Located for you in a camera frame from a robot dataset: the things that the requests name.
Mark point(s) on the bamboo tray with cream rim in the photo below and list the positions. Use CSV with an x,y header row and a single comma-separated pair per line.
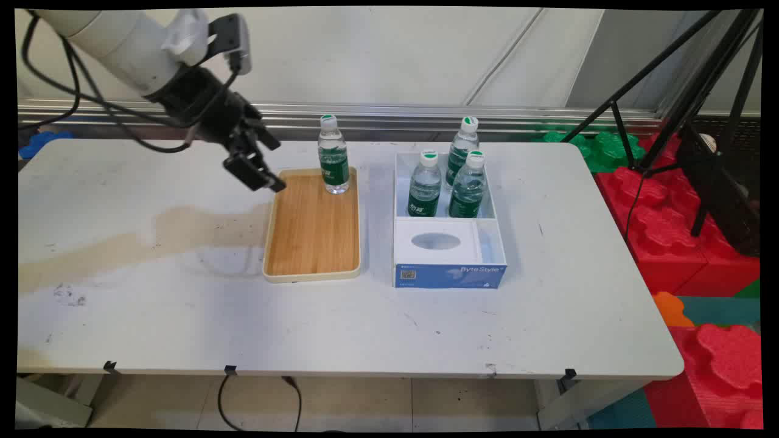
x,y
311,231

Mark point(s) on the silver metal wall rail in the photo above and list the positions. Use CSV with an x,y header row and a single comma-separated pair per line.
x,y
426,113

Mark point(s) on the blue foam piece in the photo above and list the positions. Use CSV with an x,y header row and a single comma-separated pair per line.
x,y
39,143

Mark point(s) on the green foam block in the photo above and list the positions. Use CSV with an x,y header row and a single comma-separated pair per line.
x,y
599,152

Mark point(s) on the black tripod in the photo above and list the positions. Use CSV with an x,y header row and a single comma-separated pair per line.
x,y
709,67

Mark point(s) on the black panel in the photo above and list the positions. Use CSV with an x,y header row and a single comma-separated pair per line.
x,y
724,204

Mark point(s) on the blue and white cardboard box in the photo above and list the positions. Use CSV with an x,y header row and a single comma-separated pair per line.
x,y
450,275

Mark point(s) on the white insert with oval hole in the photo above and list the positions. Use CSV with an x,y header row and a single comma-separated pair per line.
x,y
435,249

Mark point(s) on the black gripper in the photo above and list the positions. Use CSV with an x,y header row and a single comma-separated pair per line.
x,y
204,100

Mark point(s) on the green label water bottle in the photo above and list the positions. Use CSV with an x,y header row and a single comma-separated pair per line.
x,y
467,191
333,161
424,188
461,149

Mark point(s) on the teal foam mat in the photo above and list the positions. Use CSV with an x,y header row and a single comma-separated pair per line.
x,y
621,413
724,310

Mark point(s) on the grey table leg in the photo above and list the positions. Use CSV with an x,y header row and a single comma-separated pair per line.
x,y
578,404
48,404

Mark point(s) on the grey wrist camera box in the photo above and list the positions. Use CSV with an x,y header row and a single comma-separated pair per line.
x,y
234,39

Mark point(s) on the large red foam block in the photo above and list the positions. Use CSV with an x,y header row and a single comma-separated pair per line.
x,y
663,243

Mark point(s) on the white round ball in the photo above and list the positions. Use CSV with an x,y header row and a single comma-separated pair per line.
x,y
708,142

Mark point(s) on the orange foam piece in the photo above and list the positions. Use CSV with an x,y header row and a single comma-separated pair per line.
x,y
669,307

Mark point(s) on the red foam block flower top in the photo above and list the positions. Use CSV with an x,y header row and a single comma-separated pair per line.
x,y
724,365

